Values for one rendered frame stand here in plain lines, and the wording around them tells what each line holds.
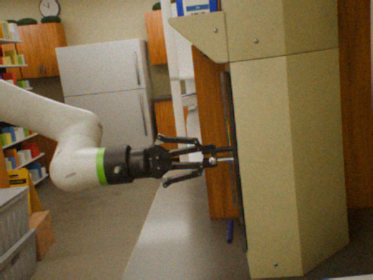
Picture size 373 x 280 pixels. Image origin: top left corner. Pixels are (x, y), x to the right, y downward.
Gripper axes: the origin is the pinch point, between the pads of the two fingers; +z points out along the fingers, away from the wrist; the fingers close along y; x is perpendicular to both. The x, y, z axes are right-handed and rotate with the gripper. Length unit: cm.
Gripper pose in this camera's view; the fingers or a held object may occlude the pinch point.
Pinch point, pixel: (216, 155)
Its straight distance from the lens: 99.8
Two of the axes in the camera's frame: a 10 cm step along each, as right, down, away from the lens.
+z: 9.9, -1.0, -0.8
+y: -1.1, -9.8, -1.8
